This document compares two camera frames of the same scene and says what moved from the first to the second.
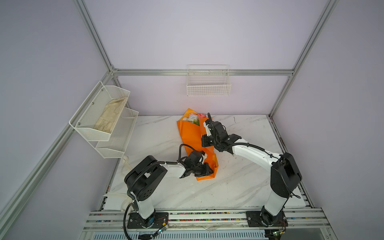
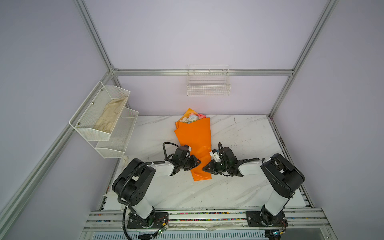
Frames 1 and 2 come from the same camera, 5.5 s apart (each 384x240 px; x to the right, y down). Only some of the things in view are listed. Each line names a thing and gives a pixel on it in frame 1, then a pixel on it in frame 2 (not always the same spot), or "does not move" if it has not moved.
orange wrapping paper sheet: x=191 y=135 does not move
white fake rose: x=192 y=117 does not move
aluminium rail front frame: x=103 y=225 does not move
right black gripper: x=204 y=143 → x=211 y=168
